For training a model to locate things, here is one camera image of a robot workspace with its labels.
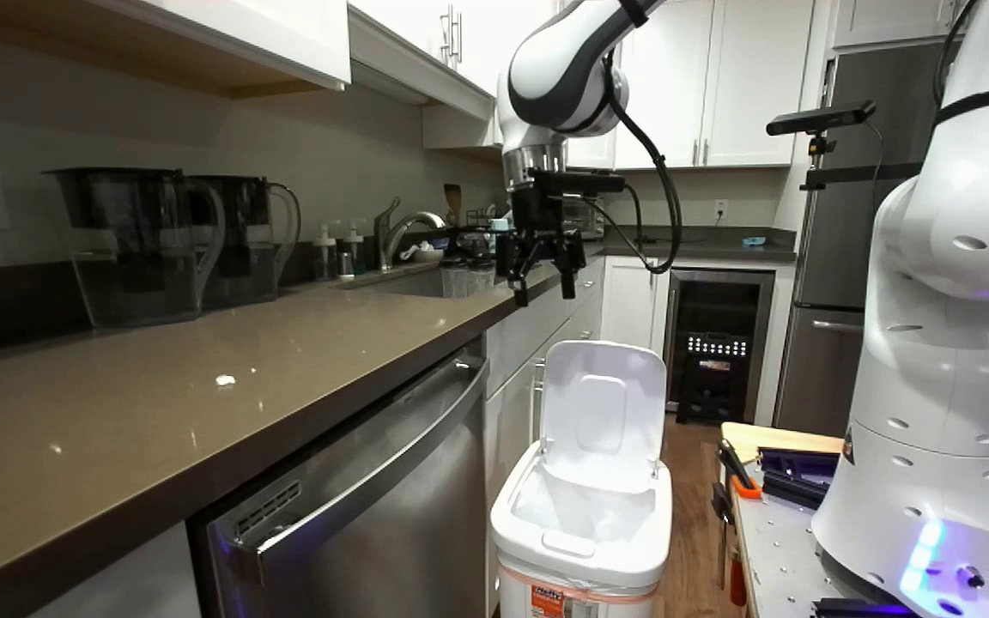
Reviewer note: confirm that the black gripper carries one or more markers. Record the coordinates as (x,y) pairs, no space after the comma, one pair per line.
(545,218)

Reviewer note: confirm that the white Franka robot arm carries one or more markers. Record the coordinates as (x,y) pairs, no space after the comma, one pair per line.
(952,345)

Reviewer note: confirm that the white plastic trash bin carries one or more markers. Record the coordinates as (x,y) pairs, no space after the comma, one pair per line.
(601,401)

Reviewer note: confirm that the white bin liner bag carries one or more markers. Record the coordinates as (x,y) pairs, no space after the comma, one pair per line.
(585,503)

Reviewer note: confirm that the tiny garlic fragment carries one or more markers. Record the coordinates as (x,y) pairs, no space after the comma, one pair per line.
(226,381)

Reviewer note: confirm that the white base cabinets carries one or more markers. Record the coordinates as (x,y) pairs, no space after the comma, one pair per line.
(635,304)

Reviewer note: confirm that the narrow grey base cabinet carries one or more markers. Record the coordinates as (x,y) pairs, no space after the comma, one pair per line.
(512,401)

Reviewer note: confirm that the chrome sink faucet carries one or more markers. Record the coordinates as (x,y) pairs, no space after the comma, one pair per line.
(402,232)

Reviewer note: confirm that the small glass jar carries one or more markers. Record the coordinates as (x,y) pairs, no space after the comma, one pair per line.
(329,257)
(356,257)

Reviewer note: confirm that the black wine cooler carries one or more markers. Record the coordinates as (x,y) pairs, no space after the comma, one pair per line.
(718,345)

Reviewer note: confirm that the orange black clamp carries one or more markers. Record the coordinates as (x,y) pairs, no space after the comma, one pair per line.
(739,476)

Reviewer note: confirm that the dark water filter pitcher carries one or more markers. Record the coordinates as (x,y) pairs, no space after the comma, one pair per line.
(255,241)

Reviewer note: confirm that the stainless steel refrigerator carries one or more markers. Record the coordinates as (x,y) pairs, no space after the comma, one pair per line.
(825,320)

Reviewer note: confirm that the stainless steel dishwasher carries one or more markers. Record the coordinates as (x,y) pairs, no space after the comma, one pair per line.
(378,527)

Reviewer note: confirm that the white perforated robot table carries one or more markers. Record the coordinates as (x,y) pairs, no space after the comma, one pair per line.
(782,550)

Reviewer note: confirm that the black coffee maker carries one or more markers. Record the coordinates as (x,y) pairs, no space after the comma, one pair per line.
(134,244)

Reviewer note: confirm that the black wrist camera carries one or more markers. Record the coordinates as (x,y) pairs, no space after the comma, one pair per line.
(575,179)

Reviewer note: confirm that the black camera bar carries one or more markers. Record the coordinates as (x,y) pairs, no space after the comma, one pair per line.
(817,120)

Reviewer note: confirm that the black aluminium rail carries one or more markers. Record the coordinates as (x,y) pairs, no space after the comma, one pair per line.
(805,469)

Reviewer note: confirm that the wall cabinet over counter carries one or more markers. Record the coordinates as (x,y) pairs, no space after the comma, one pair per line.
(172,36)

